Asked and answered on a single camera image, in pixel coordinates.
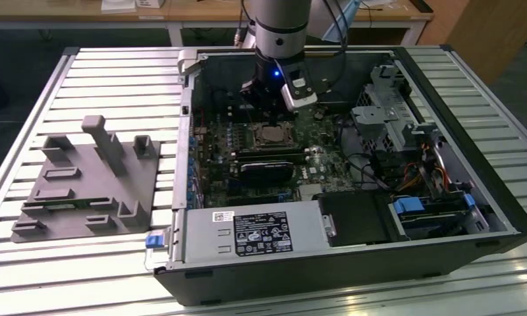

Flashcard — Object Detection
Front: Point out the metal socket cover frame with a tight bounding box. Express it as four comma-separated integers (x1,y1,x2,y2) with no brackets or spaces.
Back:
251,121,295,146

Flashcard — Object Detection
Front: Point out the black RAM slot white latch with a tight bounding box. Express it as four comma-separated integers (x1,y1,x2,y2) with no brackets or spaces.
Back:
235,151,306,156
232,103,299,109
232,111,299,116

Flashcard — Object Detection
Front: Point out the CPU socket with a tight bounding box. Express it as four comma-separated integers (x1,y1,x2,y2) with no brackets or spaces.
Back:
248,120,298,148

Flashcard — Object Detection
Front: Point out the grey metal drive cage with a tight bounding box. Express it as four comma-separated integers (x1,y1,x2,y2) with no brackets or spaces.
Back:
350,64,445,155

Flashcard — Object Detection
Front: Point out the black graphics card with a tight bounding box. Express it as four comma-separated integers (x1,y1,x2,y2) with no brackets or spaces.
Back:
239,160,295,189

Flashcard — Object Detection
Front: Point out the green motherboard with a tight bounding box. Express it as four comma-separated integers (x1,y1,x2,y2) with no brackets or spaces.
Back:
192,108,370,210

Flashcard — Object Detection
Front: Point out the silver chipset heatsink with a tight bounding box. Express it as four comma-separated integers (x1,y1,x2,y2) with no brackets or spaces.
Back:
298,184,326,198

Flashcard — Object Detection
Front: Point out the white box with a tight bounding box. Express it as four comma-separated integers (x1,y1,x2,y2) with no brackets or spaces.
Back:
100,0,138,14

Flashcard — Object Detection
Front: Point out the black plastic shroud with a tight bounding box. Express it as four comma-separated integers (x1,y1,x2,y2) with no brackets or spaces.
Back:
317,192,401,248

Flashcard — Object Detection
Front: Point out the wooden desk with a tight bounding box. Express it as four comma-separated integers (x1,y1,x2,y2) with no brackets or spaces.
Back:
0,0,437,47

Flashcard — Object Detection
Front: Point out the hard disk in blue carrier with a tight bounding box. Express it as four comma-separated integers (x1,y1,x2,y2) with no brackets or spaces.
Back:
387,194,478,240

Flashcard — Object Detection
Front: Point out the grey power supply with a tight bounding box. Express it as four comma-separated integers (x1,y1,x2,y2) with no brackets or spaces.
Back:
182,199,338,264

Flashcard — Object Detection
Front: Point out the wooden cabinet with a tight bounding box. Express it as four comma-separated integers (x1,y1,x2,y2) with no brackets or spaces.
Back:
415,0,527,85

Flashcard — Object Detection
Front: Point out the grey parts rack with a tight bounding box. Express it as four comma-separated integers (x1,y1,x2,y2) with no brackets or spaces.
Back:
9,115,163,244

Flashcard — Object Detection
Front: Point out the blue case latch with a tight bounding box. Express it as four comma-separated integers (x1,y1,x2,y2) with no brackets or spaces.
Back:
143,231,168,250

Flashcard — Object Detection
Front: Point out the green RAM stick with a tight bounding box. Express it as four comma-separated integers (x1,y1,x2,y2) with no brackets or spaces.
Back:
43,199,94,211

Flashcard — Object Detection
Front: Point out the black open PC case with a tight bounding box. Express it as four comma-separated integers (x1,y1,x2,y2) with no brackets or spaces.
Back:
152,45,527,307

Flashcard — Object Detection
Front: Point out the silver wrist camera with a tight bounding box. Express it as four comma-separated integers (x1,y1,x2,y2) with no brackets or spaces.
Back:
279,64,321,112

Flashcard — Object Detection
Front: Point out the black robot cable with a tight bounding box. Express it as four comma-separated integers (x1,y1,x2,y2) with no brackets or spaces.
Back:
302,0,353,60

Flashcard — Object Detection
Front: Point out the thick black cable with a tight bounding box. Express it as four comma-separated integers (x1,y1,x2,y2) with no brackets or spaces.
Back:
338,115,399,194

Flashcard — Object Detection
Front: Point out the orange yellow wire bundle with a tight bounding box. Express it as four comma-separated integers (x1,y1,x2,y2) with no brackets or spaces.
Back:
395,163,450,194

